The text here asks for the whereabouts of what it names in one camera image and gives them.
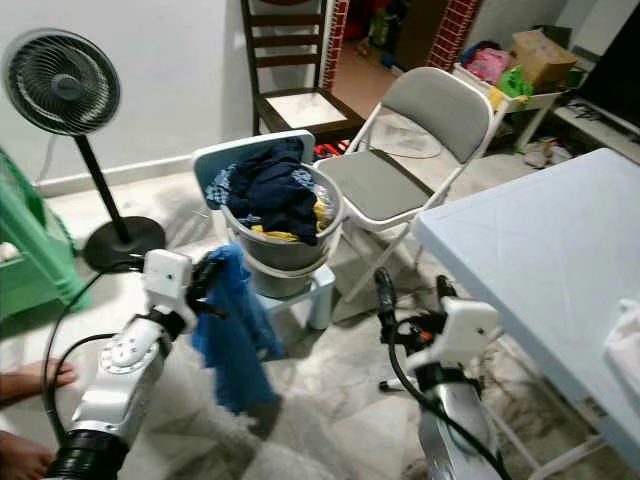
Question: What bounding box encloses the blue shirt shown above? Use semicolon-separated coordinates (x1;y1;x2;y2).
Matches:
190;243;286;416

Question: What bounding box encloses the white pink shirt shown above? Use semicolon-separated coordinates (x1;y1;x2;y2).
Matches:
603;298;640;386

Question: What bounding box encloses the light blue child chair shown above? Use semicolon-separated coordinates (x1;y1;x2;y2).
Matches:
193;130;336;331

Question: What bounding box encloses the yellow garment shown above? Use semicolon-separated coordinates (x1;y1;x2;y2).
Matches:
255;205;331;246

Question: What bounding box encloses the steel laundry basin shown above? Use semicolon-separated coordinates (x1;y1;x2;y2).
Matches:
225;165;346;299

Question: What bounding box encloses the white plastic folding table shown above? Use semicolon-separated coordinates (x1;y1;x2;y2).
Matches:
380;148;640;471

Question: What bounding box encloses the grey folding chair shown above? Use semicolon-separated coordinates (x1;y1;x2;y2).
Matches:
315;66;496;301

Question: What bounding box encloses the navy garment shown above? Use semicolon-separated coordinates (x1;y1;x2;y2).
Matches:
228;140;321;246

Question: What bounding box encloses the green plastic stool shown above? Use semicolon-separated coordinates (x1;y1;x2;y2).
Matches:
0;150;91;319

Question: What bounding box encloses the dark wooden chair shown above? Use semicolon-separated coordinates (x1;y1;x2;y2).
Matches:
240;0;366;141

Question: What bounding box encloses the barefoot person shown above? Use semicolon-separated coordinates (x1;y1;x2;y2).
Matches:
0;360;76;480

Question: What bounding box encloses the white side table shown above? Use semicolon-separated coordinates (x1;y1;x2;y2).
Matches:
455;60;571;151

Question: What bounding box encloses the green toy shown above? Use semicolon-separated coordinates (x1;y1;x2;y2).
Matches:
495;65;533;101

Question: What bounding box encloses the pink bag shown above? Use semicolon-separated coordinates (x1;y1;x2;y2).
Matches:
465;45;511;86

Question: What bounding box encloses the cardboard box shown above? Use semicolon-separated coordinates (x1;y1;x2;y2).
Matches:
508;28;579;86

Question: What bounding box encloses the black television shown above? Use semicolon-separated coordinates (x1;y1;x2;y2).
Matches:
565;0;640;131

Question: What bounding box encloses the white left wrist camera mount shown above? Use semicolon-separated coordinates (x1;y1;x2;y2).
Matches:
143;250;196;313

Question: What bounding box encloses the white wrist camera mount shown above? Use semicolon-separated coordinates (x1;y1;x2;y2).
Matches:
143;250;196;313
435;297;501;366

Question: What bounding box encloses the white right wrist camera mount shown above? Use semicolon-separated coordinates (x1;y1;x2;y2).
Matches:
435;297;501;366

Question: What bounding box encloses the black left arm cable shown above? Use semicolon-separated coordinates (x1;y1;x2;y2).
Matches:
42;258;151;441
50;333;126;421

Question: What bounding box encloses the black pedestal fan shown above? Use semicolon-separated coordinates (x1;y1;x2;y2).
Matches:
3;28;166;273

